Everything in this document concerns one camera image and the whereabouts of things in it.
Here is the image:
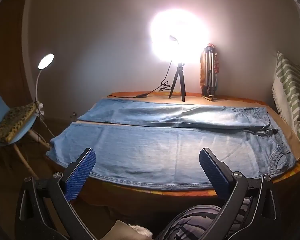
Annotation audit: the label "leopard print cushion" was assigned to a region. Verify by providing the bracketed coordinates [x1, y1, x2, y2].
[0, 102, 38, 142]

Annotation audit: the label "bright ring light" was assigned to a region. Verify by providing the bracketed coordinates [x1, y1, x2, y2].
[149, 9, 210, 62]

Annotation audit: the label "person's striped trouser leg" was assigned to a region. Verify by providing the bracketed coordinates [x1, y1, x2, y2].
[155, 197, 255, 240]

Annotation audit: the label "folded silver tripod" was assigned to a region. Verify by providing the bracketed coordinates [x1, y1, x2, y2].
[202, 45, 218, 102]
[199, 43, 221, 100]

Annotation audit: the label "white gooseneck desk lamp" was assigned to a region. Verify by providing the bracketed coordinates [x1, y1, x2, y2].
[34, 53, 55, 117]

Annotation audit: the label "wooden door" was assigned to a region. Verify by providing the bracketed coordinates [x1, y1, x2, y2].
[0, 0, 32, 103]

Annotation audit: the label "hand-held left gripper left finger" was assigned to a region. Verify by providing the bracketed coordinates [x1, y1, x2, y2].
[15, 148, 97, 240]

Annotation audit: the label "black power cable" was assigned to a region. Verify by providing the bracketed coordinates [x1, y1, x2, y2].
[107, 60, 173, 99]

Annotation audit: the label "blue denim pants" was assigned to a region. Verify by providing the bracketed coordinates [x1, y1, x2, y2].
[45, 98, 297, 189]

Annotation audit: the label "white fluffy cloth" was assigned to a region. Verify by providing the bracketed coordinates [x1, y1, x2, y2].
[129, 224, 153, 238]

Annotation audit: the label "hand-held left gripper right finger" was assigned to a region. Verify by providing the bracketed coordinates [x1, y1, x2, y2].
[199, 148, 282, 240]

